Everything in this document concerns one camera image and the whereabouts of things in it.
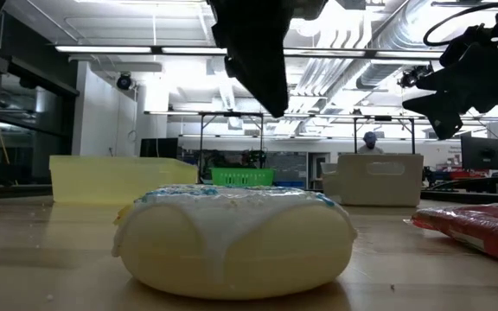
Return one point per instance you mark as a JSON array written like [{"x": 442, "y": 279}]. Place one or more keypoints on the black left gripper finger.
[{"x": 262, "y": 86}]

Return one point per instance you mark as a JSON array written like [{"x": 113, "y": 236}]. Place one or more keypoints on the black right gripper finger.
[
  {"x": 443, "y": 80},
  {"x": 445, "y": 112}
]

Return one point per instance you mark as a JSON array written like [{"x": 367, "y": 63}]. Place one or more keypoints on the red snack packet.
[{"x": 482, "y": 229}]

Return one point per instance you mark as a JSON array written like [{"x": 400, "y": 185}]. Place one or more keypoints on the white iced donut blue sprinkles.
[{"x": 231, "y": 250}]

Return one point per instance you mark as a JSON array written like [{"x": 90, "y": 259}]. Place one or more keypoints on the black ceiling spotlight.
[
  {"x": 124, "y": 82},
  {"x": 409, "y": 78}
]

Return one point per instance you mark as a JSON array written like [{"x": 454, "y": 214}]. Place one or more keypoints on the black computer monitor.
[
  {"x": 158, "y": 147},
  {"x": 482, "y": 153}
]

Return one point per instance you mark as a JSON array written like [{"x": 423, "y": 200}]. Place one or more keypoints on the person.
[{"x": 370, "y": 144}]

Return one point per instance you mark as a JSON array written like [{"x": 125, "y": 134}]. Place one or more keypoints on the green plastic basket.
[{"x": 242, "y": 177}]

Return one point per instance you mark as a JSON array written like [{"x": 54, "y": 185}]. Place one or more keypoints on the grey plastic bin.
[{"x": 374, "y": 185}]

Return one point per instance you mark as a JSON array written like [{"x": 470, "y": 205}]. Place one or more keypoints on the yellow translucent plastic bin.
[{"x": 102, "y": 181}]

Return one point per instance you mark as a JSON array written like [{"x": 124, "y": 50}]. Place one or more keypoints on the silver ventilation duct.
[{"x": 383, "y": 71}]

